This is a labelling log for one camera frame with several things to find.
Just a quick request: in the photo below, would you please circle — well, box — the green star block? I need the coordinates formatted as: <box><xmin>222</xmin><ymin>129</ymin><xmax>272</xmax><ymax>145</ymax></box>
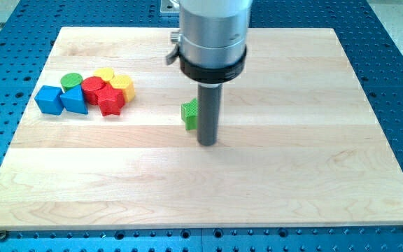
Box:
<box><xmin>181</xmin><ymin>98</ymin><xmax>198</xmax><ymax>130</ymax></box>

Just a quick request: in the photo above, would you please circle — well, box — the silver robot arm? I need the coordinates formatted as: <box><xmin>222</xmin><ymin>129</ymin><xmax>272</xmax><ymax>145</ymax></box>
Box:
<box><xmin>166</xmin><ymin>0</ymin><xmax>253</xmax><ymax>88</ymax></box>

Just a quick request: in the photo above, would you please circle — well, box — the red star block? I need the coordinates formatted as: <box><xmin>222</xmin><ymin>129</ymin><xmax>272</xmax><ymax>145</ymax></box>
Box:
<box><xmin>96</xmin><ymin>85</ymin><xmax>125</xmax><ymax>116</ymax></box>

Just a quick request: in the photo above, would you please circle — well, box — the wooden board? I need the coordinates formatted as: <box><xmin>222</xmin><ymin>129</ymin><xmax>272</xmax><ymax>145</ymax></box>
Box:
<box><xmin>0</xmin><ymin>27</ymin><xmax>403</xmax><ymax>230</ymax></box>

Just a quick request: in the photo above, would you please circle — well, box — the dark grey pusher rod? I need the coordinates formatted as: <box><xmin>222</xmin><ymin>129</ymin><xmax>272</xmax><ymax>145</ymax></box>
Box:
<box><xmin>197</xmin><ymin>83</ymin><xmax>222</xmax><ymax>146</ymax></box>

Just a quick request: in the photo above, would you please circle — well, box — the yellow hexagon block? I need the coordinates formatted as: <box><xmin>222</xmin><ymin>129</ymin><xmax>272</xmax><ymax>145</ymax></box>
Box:
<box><xmin>109</xmin><ymin>75</ymin><xmax>136</xmax><ymax>103</ymax></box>

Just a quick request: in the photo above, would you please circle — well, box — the yellow cylinder block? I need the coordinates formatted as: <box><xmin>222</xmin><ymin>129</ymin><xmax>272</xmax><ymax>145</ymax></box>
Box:
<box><xmin>93</xmin><ymin>67</ymin><xmax>115</xmax><ymax>83</ymax></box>

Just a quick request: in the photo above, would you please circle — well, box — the red cylinder block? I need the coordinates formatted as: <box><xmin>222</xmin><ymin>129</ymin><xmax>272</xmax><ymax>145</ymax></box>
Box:
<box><xmin>81</xmin><ymin>76</ymin><xmax>106</xmax><ymax>105</ymax></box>

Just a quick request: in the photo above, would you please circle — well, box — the blue triangle block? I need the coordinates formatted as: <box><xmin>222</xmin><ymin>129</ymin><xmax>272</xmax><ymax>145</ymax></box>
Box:
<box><xmin>60</xmin><ymin>85</ymin><xmax>88</xmax><ymax>114</ymax></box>

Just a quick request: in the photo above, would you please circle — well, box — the green cylinder block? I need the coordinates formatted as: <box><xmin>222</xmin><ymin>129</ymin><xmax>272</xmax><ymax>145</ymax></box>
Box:
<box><xmin>60</xmin><ymin>73</ymin><xmax>83</xmax><ymax>92</ymax></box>

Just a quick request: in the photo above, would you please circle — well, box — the blue cube block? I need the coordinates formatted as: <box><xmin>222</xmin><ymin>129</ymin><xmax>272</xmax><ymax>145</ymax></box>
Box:
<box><xmin>34</xmin><ymin>85</ymin><xmax>64</xmax><ymax>116</ymax></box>

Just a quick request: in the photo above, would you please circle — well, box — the silver metal bracket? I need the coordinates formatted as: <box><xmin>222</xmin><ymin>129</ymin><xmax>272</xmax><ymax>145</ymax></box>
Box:
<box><xmin>160</xmin><ymin>0</ymin><xmax>180</xmax><ymax>15</ymax></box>

